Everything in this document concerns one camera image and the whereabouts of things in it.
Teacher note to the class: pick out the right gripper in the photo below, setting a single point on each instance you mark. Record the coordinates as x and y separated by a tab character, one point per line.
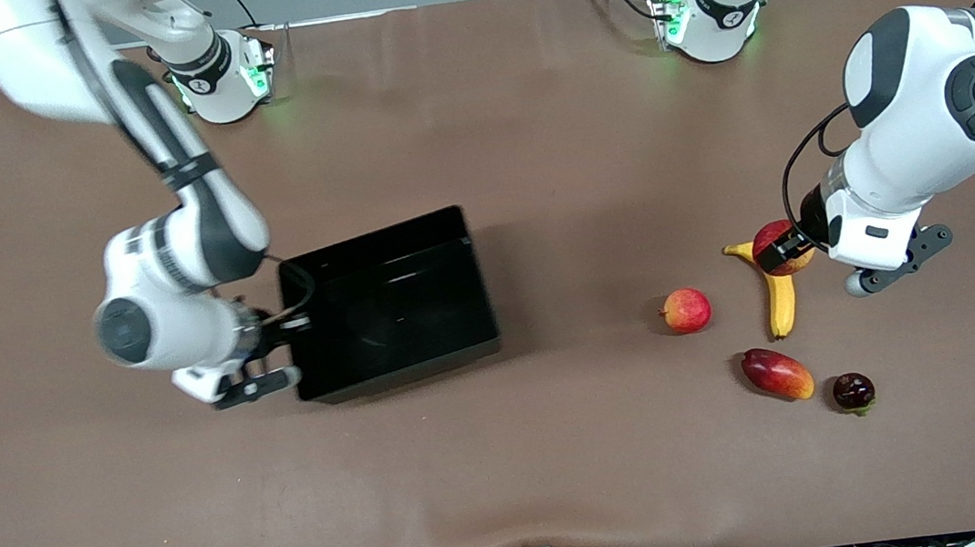
271	335

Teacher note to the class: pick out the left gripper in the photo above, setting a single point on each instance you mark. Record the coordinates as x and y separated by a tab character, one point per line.
813	223

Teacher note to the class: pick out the red yellow streaked apple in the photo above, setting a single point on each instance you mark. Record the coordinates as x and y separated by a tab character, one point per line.
773	243

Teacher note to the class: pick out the yellow banana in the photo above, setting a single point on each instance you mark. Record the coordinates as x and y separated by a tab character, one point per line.
782	304

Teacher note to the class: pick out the black plastic box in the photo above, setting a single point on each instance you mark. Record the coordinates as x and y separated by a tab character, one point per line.
400	311

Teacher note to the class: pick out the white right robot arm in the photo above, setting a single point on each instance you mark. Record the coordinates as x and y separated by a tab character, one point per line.
172	245

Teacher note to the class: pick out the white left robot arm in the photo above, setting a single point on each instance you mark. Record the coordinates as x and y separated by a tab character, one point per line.
917	96

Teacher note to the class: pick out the pink red round apple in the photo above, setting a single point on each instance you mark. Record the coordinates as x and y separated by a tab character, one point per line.
686	310

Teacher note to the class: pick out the red yellow mango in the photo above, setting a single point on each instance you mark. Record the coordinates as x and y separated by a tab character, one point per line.
777	373

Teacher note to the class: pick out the brown table cover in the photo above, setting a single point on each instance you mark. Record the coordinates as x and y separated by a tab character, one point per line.
563	448

